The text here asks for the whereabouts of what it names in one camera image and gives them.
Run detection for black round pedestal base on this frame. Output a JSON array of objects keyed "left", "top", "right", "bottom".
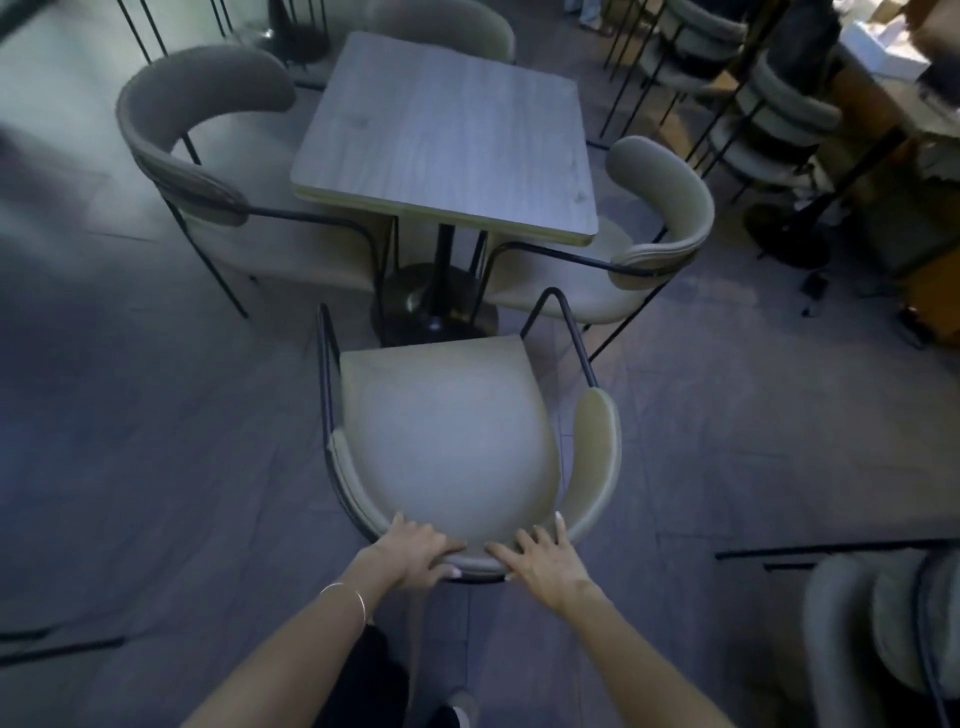
[{"left": 742, "top": 125, "right": 913, "bottom": 273}]

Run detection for person's left forearm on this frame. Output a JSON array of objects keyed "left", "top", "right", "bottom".
[{"left": 179, "top": 562, "right": 376, "bottom": 728}]

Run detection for person's left hand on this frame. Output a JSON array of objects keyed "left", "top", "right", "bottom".
[{"left": 359, "top": 512, "right": 468, "bottom": 594}]

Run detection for white flat box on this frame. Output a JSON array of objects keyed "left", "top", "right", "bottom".
[{"left": 839, "top": 18, "right": 933, "bottom": 82}]

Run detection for thin wrist bracelet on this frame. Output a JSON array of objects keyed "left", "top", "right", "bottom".
[{"left": 320, "top": 581, "right": 369, "bottom": 630}]

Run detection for brown wooden counter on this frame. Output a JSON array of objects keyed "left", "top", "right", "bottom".
[{"left": 828, "top": 0, "right": 960, "bottom": 350}]

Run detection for grey wooden table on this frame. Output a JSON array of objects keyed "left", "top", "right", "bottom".
[{"left": 290, "top": 29, "right": 601, "bottom": 348}]

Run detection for person's right hand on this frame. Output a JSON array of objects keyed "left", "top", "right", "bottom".
[{"left": 485, "top": 512, "right": 601, "bottom": 613}]

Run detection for person's black trousers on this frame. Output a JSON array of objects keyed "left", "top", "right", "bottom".
[{"left": 314, "top": 626, "right": 410, "bottom": 728}]

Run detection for person's right forearm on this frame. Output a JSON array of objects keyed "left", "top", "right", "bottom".
[{"left": 558, "top": 581, "right": 740, "bottom": 728}]

